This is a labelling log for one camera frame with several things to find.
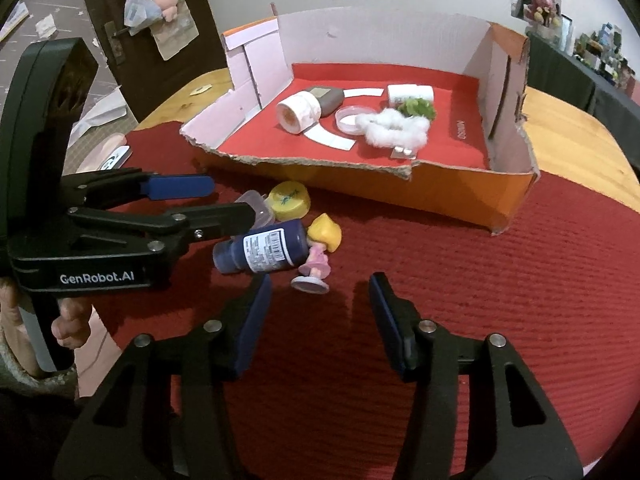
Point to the row of bottles and boxes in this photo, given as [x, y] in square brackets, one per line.
[605, 52]

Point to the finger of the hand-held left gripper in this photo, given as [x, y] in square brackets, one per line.
[180, 186]
[220, 220]

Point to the pink plush toys in bag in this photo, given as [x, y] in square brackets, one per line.
[541, 2]

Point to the small white pill strip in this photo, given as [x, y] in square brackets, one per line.
[403, 150]

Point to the white pill bottle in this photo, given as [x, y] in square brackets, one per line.
[410, 92]

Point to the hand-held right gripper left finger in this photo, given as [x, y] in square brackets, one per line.
[252, 325]

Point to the white paper scrap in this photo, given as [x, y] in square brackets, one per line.
[46, 26]

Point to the grey handheld device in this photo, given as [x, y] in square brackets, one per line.
[332, 102]

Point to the white fluffy cotton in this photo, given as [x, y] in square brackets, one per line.
[395, 130]

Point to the pink oval pad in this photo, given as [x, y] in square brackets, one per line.
[97, 152]

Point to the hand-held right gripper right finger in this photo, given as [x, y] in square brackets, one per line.
[392, 325]

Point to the green yarn bundle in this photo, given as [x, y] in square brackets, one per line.
[417, 108]

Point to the dark cloth side table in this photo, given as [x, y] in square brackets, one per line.
[555, 75]

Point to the clear plastic bag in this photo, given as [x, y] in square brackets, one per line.
[140, 15]

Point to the clear round plastic dish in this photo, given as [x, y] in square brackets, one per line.
[350, 112]

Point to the small paper tag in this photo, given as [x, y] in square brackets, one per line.
[201, 90]

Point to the beige paper bag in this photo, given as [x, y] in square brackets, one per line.
[175, 40]

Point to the white and black card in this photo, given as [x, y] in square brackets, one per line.
[115, 158]

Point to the blonde doll figurine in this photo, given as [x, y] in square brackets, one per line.
[320, 257]

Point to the dark brown door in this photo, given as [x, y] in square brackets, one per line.
[200, 60]

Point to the pink plush toy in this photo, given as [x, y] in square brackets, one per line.
[165, 2]

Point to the person's left forearm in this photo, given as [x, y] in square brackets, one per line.
[20, 385]

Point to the red ribbed mat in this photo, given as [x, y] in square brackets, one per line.
[500, 285]

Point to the yellow round lid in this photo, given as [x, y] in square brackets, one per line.
[289, 201]

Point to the orange cardboard box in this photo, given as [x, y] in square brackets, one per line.
[450, 152]

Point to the person's left hand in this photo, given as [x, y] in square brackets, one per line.
[72, 320]

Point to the white paper sheet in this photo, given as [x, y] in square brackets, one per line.
[100, 112]

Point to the dark blue bottle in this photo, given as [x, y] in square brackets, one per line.
[265, 250]

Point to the small clear plastic container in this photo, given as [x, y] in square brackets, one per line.
[262, 210]

